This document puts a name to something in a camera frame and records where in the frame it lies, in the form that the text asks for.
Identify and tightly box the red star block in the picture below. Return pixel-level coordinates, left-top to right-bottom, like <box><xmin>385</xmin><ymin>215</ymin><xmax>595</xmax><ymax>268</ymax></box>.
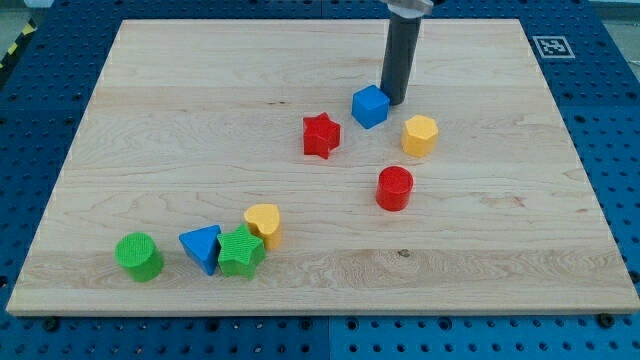
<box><xmin>302</xmin><ymin>112</ymin><xmax>341</xmax><ymax>159</ymax></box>

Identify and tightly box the yellow heart block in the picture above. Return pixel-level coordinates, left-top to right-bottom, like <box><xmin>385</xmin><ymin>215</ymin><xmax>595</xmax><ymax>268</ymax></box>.
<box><xmin>244</xmin><ymin>203</ymin><xmax>282</xmax><ymax>251</ymax></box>

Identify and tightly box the red cylinder block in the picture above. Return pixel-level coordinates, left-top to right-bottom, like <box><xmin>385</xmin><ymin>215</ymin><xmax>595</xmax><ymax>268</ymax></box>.
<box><xmin>375</xmin><ymin>166</ymin><xmax>414</xmax><ymax>211</ymax></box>

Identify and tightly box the blue cube block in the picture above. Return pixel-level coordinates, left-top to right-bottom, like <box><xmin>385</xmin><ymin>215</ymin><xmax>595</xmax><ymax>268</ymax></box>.
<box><xmin>351</xmin><ymin>85</ymin><xmax>390</xmax><ymax>129</ymax></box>

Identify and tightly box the light wooden board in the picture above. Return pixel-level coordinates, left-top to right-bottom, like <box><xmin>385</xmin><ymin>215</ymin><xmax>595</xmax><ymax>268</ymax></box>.
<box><xmin>7</xmin><ymin>19</ymin><xmax>639</xmax><ymax>317</ymax></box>

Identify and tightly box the green star block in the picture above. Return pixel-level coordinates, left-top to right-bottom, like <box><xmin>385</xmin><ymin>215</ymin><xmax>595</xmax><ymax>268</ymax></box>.
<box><xmin>217</xmin><ymin>224</ymin><xmax>266</xmax><ymax>280</ymax></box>

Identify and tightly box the yellow hexagon block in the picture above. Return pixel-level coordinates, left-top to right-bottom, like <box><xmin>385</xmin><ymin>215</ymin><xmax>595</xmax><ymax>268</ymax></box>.
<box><xmin>401</xmin><ymin>115</ymin><xmax>439</xmax><ymax>158</ymax></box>

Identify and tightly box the blue triangle block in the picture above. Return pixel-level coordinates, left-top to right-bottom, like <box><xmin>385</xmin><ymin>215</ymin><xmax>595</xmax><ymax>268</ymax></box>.
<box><xmin>178</xmin><ymin>225</ymin><xmax>221</xmax><ymax>276</ymax></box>

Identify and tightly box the green cylinder block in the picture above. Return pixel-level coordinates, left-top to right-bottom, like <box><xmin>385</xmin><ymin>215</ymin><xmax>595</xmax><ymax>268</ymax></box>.
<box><xmin>114</xmin><ymin>232</ymin><xmax>164</xmax><ymax>282</ymax></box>

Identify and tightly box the white fiducial marker tag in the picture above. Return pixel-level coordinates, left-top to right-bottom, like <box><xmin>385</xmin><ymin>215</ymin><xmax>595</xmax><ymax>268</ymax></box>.
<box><xmin>533</xmin><ymin>35</ymin><xmax>575</xmax><ymax>59</ymax></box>

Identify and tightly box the black yellow hazard tape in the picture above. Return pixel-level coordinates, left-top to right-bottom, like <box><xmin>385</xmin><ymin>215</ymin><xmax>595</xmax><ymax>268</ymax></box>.
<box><xmin>1</xmin><ymin>17</ymin><xmax>38</xmax><ymax>71</ymax></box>

